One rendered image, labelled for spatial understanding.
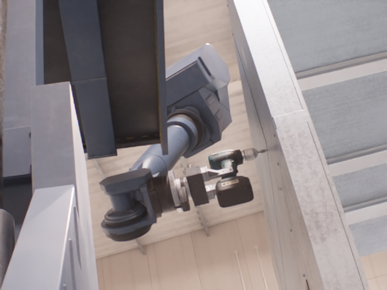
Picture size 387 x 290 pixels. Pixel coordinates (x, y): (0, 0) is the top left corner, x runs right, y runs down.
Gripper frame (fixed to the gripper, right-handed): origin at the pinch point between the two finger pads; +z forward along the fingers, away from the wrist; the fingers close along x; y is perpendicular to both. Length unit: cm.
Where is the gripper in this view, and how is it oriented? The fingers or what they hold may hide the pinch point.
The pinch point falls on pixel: (228, 178)
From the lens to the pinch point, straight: 213.7
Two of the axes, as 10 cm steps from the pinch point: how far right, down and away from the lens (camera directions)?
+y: -1.1, -5.5, 8.3
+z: 9.7, -2.4, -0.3
